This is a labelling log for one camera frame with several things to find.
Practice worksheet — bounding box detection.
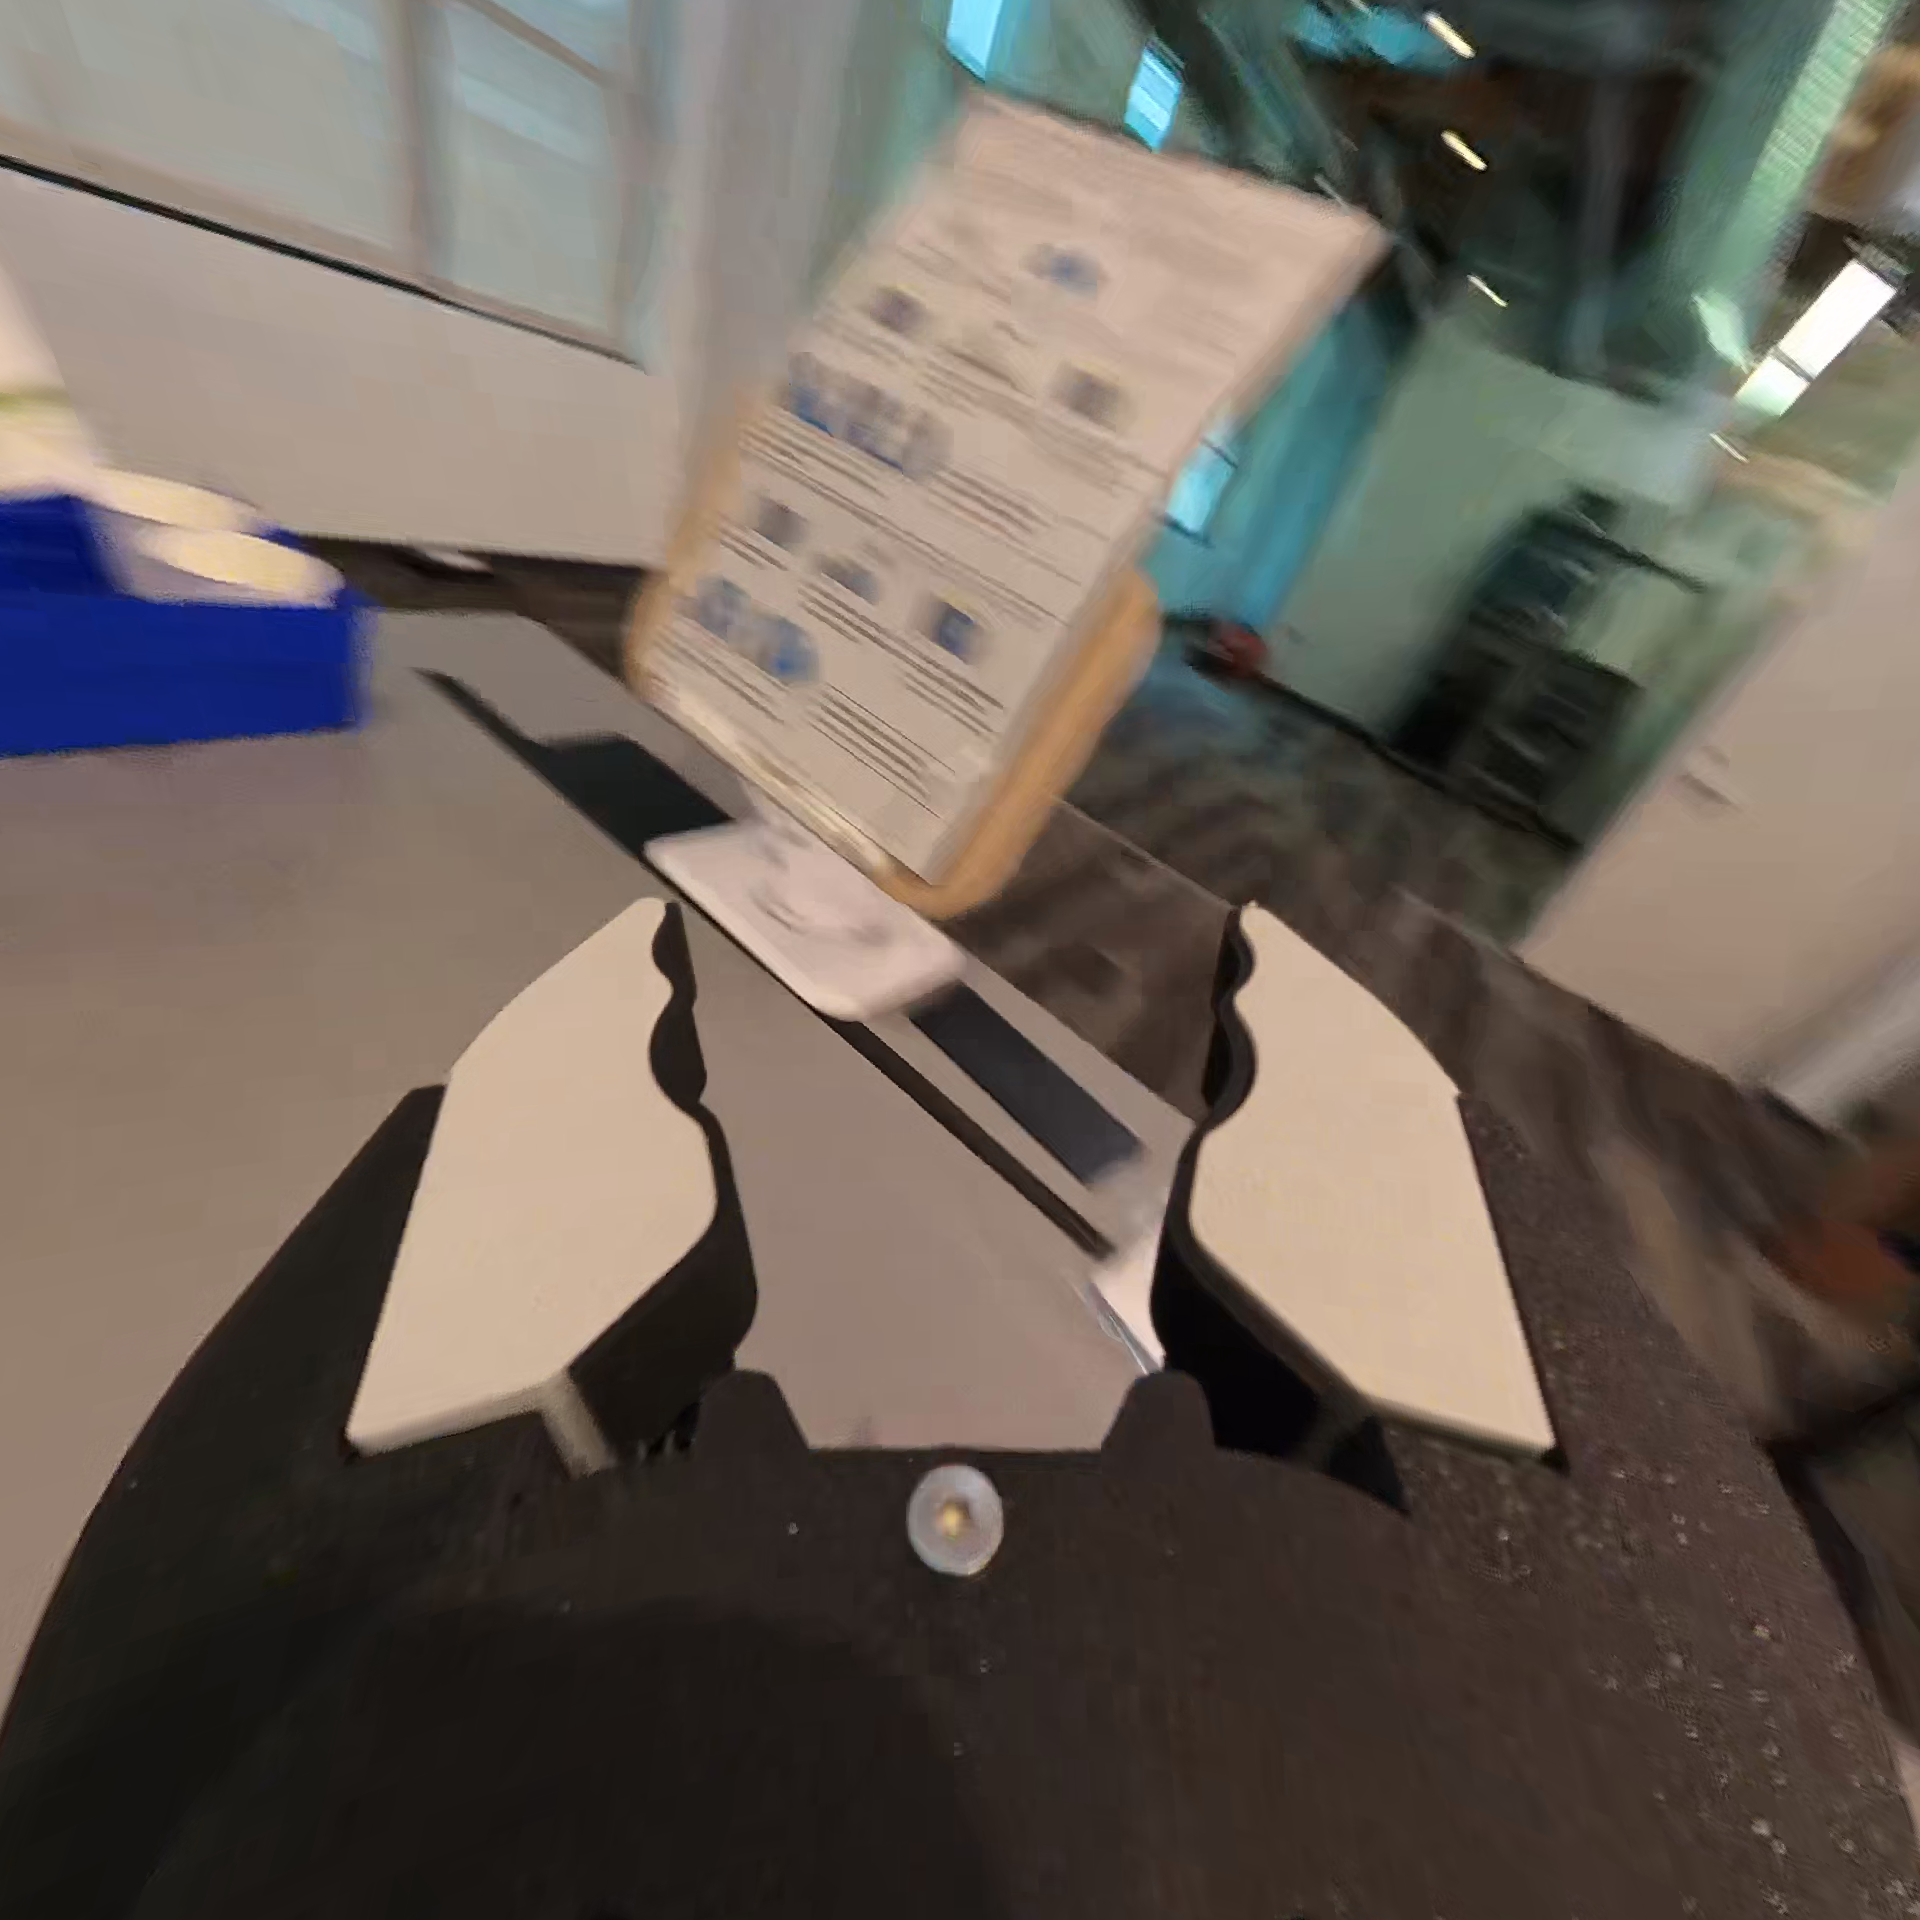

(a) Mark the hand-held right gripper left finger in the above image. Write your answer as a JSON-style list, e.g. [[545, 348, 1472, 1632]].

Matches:
[[348, 897, 759, 1469]]

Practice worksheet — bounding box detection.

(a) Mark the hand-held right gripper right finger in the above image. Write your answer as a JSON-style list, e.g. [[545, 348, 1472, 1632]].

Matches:
[[1155, 904, 1556, 1472]]

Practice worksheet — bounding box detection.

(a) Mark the blue plastic bin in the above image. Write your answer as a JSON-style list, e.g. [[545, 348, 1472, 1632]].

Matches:
[[0, 492, 377, 761]]

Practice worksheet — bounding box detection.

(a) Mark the black flat plate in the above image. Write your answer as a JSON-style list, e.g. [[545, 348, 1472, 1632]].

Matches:
[[532, 731, 741, 846], [902, 984, 1145, 1190]]

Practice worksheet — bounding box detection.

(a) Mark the white stand base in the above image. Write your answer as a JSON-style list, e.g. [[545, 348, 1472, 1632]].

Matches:
[[644, 818, 972, 1022]]

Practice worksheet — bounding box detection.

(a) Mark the black server rack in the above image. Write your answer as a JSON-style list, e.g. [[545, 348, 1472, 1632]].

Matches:
[[1392, 508, 1655, 846]]

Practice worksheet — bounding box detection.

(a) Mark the white door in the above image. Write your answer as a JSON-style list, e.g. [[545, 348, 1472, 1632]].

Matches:
[[1515, 481, 1920, 1121]]

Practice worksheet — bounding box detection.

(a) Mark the wooden instruction board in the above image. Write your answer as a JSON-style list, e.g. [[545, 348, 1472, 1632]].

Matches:
[[619, 86, 1392, 921]]

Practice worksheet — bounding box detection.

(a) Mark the glass partition window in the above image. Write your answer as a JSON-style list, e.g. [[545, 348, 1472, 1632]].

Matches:
[[0, 0, 649, 365]]

